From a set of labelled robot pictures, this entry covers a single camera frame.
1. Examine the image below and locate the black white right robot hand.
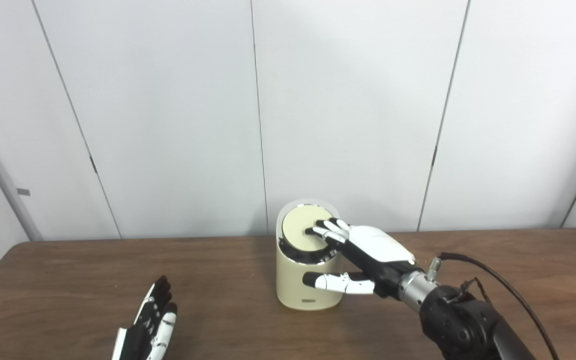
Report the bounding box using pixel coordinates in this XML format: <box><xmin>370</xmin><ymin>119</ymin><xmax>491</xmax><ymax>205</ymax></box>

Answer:
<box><xmin>302</xmin><ymin>218</ymin><xmax>425</xmax><ymax>301</ymax></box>

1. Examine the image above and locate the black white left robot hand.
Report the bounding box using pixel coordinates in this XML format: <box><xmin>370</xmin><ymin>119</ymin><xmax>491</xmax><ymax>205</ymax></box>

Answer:
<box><xmin>111</xmin><ymin>275</ymin><xmax>178</xmax><ymax>360</ymax></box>

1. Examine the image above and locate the cream round bin lid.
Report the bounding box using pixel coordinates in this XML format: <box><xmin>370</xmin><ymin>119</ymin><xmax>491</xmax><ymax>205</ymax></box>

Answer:
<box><xmin>281</xmin><ymin>205</ymin><xmax>336</xmax><ymax>251</ymax></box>

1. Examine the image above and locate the cream-colored round bin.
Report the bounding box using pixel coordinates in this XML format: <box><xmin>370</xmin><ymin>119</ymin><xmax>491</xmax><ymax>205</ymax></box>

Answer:
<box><xmin>275</xmin><ymin>199</ymin><xmax>344</xmax><ymax>311</ymax></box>

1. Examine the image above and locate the gray wall trim post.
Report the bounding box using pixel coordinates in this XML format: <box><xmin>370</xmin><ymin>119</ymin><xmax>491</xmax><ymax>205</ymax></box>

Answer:
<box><xmin>0</xmin><ymin>100</ymin><xmax>44</xmax><ymax>242</ymax></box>

